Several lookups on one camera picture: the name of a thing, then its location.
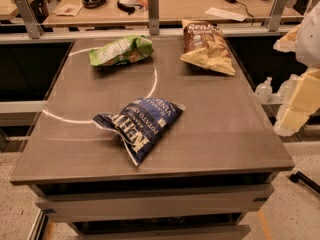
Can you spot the green chip bag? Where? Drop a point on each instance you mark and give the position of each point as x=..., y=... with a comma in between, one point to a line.
x=129, y=49

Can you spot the left metal bracket post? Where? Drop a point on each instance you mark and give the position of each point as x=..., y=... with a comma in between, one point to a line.
x=33, y=28

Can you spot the right metal bracket post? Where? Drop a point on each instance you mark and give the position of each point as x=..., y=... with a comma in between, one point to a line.
x=272, y=23

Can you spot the black sunglasses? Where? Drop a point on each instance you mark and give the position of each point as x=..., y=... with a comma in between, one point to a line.
x=129, y=8

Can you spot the black chair leg caster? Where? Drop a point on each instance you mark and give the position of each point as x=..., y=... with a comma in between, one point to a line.
x=299, y=176

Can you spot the white rounded gripper body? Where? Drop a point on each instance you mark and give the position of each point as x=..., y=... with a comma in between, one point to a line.
x=309, y=37

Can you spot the brown yellow chip bag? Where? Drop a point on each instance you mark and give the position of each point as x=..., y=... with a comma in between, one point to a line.
x=205, y=47

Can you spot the small printed card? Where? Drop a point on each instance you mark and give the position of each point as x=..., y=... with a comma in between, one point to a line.
x=68, y=10

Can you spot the wooden background desk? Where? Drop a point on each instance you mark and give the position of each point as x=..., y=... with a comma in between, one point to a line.
x=171, y=12

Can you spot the middle metal bracket post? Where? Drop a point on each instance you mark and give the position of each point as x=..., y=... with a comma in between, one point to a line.
x=153, y=17

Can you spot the blue potato chip bag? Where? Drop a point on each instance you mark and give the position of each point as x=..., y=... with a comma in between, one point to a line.
x=140, y=124

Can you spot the white paper sheet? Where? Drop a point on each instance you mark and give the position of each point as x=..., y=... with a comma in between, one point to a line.
x=226, y=14

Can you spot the table drawer front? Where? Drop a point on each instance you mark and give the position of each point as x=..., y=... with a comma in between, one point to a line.
x=155, y=203

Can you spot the metal bracket post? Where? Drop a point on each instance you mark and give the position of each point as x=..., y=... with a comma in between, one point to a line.
x=33, y=28
x=153, y=17
x=272, y=23

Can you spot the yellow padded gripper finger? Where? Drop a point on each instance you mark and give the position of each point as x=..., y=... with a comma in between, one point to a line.
x=304, y=102
x=287, y=43

